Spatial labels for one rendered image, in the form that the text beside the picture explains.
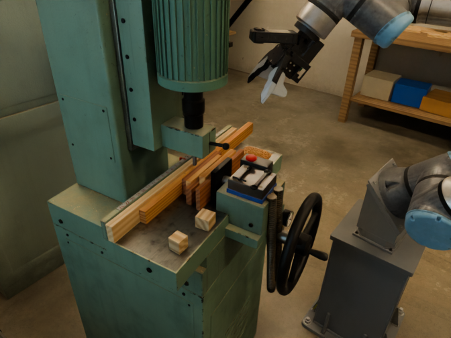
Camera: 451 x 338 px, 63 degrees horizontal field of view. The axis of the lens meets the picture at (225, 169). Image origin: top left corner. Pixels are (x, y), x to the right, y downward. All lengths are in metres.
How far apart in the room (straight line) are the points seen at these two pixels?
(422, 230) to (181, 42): 0.83
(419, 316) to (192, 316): 1.29
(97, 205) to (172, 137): 0.34
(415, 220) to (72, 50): 1.03
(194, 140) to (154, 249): 0.30
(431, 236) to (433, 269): 1.17
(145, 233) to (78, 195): 0.41
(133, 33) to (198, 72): 0.19
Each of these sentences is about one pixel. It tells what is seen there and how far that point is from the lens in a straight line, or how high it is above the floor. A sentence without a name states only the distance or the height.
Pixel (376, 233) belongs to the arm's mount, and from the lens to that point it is 1.48.
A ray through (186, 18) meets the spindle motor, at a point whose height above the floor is 1.36.
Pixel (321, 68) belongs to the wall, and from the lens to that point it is 4.46.
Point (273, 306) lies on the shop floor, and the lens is 1.92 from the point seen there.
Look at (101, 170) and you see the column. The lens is 1.17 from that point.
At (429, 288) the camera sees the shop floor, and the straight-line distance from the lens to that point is 2.26.
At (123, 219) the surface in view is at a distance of 0.90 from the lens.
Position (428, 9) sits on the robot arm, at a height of 1.38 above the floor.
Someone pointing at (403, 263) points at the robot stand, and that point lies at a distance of 1.48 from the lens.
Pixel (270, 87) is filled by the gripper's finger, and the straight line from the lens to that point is 0.91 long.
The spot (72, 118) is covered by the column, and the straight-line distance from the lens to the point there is 1.16.
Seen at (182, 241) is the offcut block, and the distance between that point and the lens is 0.84.
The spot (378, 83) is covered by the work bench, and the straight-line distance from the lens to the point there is 3.78.
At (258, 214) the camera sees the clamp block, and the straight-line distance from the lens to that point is 0.91.
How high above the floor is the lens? 1.51
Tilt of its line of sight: 32 degrees down
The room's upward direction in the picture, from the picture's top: 2 degrees clockwise
